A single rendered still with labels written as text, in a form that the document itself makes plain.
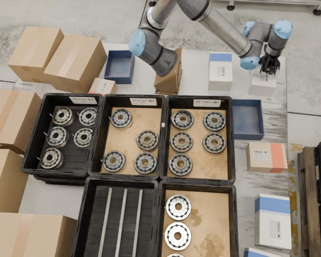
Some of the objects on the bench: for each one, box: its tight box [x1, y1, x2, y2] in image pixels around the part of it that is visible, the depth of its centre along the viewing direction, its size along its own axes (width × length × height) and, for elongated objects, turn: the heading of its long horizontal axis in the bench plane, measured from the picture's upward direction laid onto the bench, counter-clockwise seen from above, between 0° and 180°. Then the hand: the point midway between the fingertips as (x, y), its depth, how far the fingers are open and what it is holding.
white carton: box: [208, 52, 232, 91], centre depth 148 cm, size 20×12×9 cm, turn 177°
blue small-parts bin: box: [103, 50, 135, 84], centre depth 157 cm, size 20×15×7 cm
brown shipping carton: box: [7, 26, 65, 84], centre depth 161 cm, size 30×22×16 cm
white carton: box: [248, 56, 276, 97], centre depth 144 cm, size 20×12×9 cm, turn 171°
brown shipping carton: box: [0, 89, 42, 155], centre depth 141 cm, size 30×22×16 cm
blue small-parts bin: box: [232, 99, 265, 141], centre depth 134 cm, size 20×15×7 cm
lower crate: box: [34, 177, 86, 187], centre depth 134 cm, size 40×30×12 cm
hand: (263, 73), depth 142 cm, fingers closed on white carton, 13 cm apart
